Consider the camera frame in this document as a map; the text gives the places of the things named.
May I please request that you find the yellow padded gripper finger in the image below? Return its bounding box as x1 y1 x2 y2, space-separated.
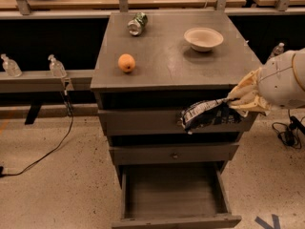
227 70 260 101
229 95 271 117

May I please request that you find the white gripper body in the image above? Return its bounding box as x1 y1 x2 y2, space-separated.
257 50 305 109

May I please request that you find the blue chip bag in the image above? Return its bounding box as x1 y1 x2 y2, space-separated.
180 98 243 135

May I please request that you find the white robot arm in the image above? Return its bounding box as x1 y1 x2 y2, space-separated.
227 49 305 115

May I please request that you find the grey middle drawer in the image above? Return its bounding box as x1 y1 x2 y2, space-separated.
110 142 238 165

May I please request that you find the grey drawer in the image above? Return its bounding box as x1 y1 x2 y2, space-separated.
110 142 238 165
98 108 257 136

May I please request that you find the grey wooden drawer cabinet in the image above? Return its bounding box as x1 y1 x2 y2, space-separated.
90 10 270 189

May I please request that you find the open bottom drawer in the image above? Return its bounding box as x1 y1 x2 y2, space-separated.
112 162 241 229

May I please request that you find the grey top drawer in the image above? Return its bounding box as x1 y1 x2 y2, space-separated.
98 108 257 136

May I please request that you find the clear water bottle right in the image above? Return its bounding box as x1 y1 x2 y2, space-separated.
268 42 285 59

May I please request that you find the white paper bowl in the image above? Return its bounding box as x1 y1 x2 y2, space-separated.
184 28 224 52

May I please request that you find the orange fruit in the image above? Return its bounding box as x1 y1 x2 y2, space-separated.
118 53 135 73

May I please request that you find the crushed green soda can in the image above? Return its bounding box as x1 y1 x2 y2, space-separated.
128 12 148 36

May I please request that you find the clear plastic bottle on ledge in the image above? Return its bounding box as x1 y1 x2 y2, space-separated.
48 54 67 78

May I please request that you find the clear plastic bottle left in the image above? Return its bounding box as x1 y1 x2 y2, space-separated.
1 53 22 77

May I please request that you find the black cable bundle right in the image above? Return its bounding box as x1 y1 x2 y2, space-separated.
272 109 305 151

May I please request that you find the black floor cable left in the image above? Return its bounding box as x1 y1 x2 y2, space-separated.
0 89 75 178

